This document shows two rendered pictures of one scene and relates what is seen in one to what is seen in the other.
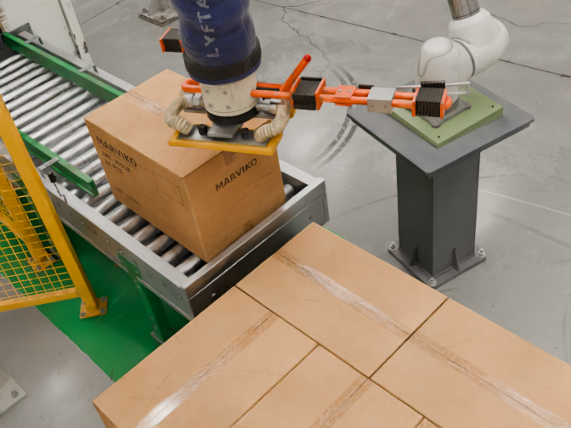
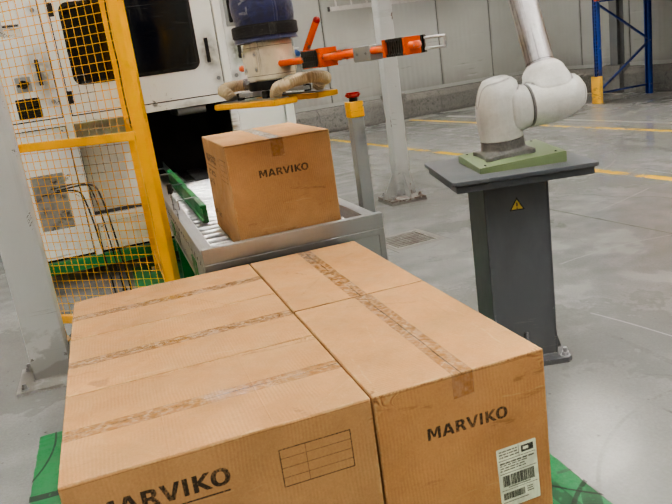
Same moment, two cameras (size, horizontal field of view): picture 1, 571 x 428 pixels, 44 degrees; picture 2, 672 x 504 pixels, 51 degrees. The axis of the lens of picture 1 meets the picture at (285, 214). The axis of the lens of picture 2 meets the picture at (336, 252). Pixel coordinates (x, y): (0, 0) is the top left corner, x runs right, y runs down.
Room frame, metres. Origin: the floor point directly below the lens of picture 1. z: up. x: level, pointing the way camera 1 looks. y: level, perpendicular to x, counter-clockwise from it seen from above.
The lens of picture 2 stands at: (-0.45, -0.98, 1.20)
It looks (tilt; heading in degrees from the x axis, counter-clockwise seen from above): 15 degrees down; 22
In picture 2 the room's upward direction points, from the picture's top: 8 degrees counter-clockwise
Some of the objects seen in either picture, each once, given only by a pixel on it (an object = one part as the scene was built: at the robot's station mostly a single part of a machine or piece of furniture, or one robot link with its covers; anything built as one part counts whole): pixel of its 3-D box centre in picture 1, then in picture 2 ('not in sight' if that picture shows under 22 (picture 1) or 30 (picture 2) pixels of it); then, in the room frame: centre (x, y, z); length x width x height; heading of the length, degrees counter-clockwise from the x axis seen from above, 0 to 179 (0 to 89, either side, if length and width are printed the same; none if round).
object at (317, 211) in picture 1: (262, 255); (299, 264); (1.88, 0.11, 0.47); 0.70 x 0.03 x 0.15; 128
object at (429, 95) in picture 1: (429, 103); (401, 46); (1.60, -0.44, 1.20); 0.08 x 0.07 x 0.05; 65
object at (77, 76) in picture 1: (87, 76); not in sight; (3.24, 0.85, 0.60); 1.60 x 0.10 x 0.09; 38
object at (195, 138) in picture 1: (223, 134); (253, 99); (1.78, 0.14, 1.10); 0.34 x 0.10 x 0.05; 65
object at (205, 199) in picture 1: (186, 160); (268, 181); (2.17, 0.33, 0.75); 0.60 x 0.40 x 0.40; 38
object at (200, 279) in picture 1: (257, 234); (295, 237); (1.88, 0.11, 0.58); 0.70 x 0.03 x 0.06; 128
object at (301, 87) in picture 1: (308, 92); (319, 57); (1.76, -0.13, 1.21); 0.10 x 0.08 x 0.06; 155
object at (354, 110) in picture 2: not in sight; (367, 209); (2.64, 0.08, 0.50); 0.07 x 0.07 x 1.00; 38
